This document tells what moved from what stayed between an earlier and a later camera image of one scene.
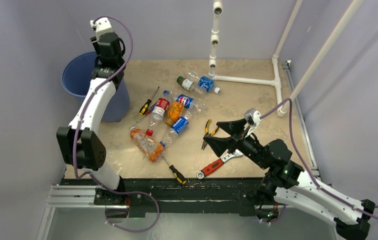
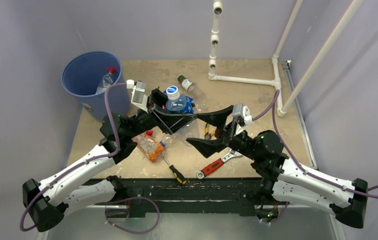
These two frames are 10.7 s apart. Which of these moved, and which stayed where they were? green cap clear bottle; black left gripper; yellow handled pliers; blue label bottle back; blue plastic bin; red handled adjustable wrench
Moved: blue label bottle back; black left gripper
Stayed: yellow handled pliers; red handled adjustable wrench; green cap clear bottle; blue plastic bin
